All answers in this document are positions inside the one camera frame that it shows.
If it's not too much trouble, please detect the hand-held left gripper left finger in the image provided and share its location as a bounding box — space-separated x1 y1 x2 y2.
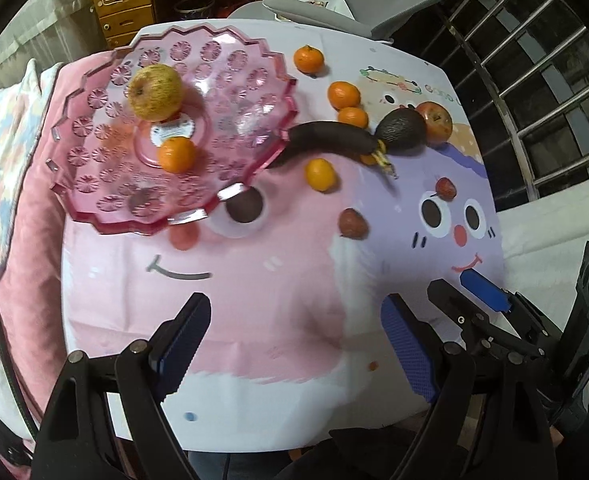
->
32 291 212 480

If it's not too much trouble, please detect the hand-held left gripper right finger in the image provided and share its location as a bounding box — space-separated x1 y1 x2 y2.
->
380 292 560 480

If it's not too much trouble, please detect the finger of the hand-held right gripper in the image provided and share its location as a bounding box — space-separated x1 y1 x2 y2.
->
460 269 567 356
427 279 545 361

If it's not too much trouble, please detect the dark green avocado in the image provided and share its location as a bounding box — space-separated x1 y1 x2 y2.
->
375 108 428 154

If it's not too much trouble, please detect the blackened banana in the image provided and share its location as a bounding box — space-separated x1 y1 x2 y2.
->
269 121 400 180

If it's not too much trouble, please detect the pink glass fruit plate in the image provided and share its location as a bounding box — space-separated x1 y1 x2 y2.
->
49 24 301 237

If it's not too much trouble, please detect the cartoon printed tablecloth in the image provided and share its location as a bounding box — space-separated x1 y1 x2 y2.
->
60 19 507 453

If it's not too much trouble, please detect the white bed sheet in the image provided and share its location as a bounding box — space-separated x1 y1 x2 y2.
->
494 170 589 261

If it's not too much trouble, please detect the metal window railing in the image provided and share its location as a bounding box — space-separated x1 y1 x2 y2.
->
414 0 589 211

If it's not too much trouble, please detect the red apple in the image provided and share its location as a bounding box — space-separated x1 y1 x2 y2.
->
414 101 454 145

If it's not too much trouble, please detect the pink blanket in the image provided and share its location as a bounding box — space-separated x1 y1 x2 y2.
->
0 50 140 426

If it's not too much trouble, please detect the beige curtain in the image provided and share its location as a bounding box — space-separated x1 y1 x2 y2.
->
0 7 112 106

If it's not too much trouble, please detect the dark pot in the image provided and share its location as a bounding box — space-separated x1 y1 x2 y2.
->
173 0 215 23

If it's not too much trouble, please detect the wooden drawer cabinet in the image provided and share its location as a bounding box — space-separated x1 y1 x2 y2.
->
85 0 350 51

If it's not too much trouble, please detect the black cable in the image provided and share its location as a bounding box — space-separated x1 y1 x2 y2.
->
0 260 40 441

